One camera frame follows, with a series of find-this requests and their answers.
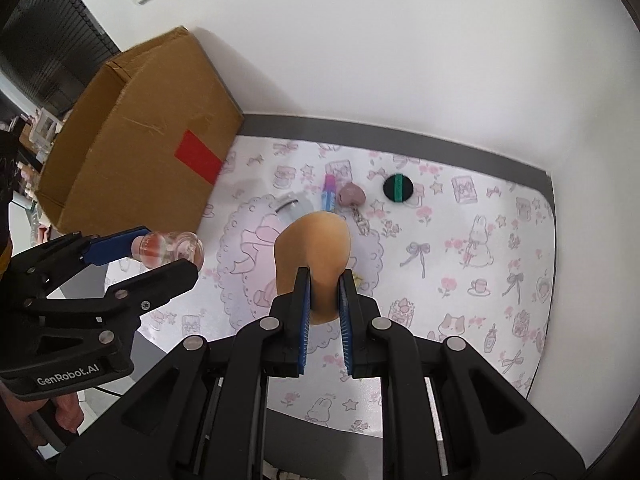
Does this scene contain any black round puff green band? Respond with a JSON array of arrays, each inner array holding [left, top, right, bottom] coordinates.
[[382, 173, 416, 205]]

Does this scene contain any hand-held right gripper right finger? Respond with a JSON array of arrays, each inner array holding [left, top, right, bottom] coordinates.
[[337, 269, 593, 480]]

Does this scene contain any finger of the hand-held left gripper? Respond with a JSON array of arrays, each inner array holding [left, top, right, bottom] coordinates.
[[10, 226, 152, 306], [97, 259, 201, 348]]

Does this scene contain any pink printed table mat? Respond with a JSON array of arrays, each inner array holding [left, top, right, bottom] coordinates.
[[135, 135, 557, 435]]

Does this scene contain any tan oval pad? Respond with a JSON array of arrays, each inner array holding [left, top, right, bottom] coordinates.
[[274, 212, 354, 326]]

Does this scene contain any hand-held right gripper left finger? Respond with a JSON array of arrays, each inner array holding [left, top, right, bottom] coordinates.
[[62, 266, 314, 480]]

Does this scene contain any clear glass jar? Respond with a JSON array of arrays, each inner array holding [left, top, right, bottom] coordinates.
[[132, 230, 206, 277]]

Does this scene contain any dark slatted blind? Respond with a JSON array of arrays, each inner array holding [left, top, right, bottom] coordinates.
[[0, 0, 122, 113]]

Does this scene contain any pink and blue small bottle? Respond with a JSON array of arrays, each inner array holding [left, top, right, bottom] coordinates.
[[320, 173, 339, 214]]

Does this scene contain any person's left hand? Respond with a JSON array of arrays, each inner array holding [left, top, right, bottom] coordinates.
[[54, 394, 84, 434]]

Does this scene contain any pink heart keychain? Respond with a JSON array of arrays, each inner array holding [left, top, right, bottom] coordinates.
[[338, 183, 374, 237]]

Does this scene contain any white usb cable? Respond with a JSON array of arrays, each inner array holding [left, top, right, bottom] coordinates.
[[272, 192, 326, 227]]

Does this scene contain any background shelf clutter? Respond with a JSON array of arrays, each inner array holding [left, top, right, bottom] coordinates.
[[0, 109, 68, 242]]

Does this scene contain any brown cardboard box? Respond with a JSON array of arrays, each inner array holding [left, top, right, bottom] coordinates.
[[32, 26, 246, 236]]

